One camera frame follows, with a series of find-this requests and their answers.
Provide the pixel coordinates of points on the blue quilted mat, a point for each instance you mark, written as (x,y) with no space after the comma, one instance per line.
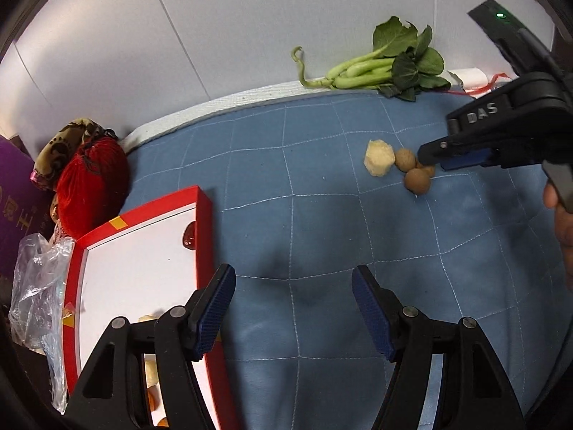
(313,188)

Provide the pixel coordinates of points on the green leafy vegetable bunch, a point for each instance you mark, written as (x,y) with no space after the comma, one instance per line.
(403,62)

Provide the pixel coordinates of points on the red date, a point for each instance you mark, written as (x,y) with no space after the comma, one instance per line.
(190,235)

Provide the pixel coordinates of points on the person's right hand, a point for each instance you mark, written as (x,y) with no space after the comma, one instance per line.
(565,233)

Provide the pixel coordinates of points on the white paper with red ribbon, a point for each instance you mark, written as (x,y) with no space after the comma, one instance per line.
(492,80)

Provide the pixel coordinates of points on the brown longan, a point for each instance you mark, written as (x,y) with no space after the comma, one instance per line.
(428,171)
(418,181)
(406,160)

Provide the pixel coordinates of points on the white mattress edge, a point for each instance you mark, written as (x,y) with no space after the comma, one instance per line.
(215,105)

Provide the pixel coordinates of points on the purple box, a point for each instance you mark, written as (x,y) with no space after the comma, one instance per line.
(18,206)

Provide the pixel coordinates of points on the brown patterned cloth pouch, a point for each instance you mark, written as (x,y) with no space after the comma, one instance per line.
(62,139)

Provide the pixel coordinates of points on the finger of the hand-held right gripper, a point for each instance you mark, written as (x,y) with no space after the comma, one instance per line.
(481,116)
(461,156)

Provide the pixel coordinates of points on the clear plastic bag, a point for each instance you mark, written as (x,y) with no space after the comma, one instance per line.
(40,295)

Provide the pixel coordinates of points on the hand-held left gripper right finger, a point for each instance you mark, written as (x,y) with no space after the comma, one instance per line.
(374,313)

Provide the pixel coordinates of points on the red and white box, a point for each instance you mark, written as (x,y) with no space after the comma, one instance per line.
(143,268)

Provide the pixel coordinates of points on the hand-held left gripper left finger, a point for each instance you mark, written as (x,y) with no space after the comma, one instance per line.
(215,313)

